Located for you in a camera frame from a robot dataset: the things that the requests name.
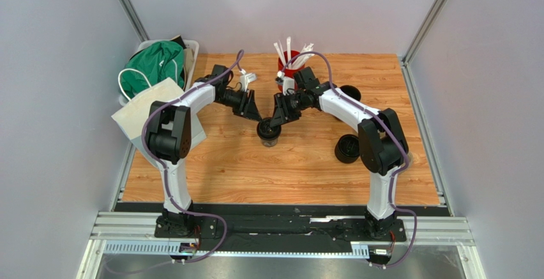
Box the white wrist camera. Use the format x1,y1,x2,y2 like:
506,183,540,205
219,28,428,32
275,71,296,95
239,69,257,92

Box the stack of black cups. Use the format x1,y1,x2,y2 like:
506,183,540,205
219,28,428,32
340,85,361,102

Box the green cloth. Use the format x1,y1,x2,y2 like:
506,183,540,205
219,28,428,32
117,40,186,100

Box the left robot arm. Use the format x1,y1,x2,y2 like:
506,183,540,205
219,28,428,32
142,65,262,238

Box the white wrapped straws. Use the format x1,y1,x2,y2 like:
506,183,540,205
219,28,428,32
273,36,315,70

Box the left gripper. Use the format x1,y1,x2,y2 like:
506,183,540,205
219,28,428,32
216,89,263,124

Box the red straw cup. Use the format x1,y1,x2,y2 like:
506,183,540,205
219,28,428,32
277,50,306,85

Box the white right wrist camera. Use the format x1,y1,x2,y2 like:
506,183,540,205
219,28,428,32
275,71,296,95

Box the white plastic bin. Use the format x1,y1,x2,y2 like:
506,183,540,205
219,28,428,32
118,35,199,106

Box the stack of black lids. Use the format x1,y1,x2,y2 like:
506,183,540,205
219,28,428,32
334,134,360,164

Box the white paper bag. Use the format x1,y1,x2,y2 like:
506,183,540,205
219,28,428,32
112,79,185,167

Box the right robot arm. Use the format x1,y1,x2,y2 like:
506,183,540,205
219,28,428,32
257,67,409,239

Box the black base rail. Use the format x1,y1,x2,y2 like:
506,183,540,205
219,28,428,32
90,206,474,259

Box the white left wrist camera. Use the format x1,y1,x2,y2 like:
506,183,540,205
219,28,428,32
239,69,257,92

